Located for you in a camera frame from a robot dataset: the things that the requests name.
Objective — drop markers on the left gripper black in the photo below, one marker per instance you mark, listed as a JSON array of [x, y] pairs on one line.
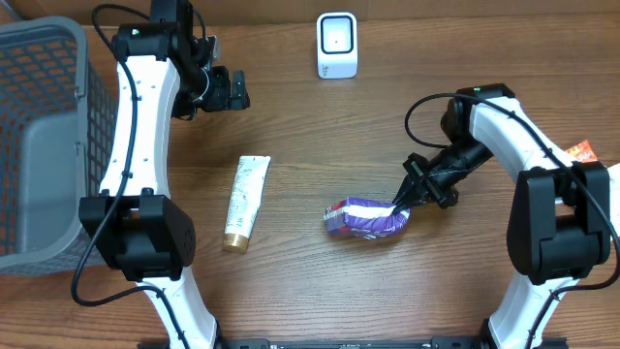
[[222, 99]]

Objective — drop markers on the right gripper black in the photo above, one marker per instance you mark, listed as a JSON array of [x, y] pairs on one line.
[[411, 195]]

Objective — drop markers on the red purple tissue pack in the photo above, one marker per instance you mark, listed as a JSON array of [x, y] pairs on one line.
[[362, 218]]

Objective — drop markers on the white tube gold cap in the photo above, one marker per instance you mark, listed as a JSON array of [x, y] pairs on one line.
[[245, 201]]

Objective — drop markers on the orange white sticker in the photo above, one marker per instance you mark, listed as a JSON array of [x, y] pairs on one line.
[[582, 152]]

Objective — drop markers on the orange cream snack bag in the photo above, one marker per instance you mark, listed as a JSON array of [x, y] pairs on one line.
[[614, 186]]

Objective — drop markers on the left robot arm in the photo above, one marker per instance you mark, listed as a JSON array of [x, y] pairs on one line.
[[167, 69]]

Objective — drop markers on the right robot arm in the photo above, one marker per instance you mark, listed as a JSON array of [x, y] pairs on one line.
[[560, 226]]

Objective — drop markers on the white barcode scanner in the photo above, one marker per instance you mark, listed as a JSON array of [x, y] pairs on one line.
[[337, 45]]

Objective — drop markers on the dark grey plastic basket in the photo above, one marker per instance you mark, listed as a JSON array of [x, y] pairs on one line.
[[57, 129]]

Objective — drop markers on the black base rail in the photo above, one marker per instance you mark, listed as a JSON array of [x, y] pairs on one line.
[[439, 342]]

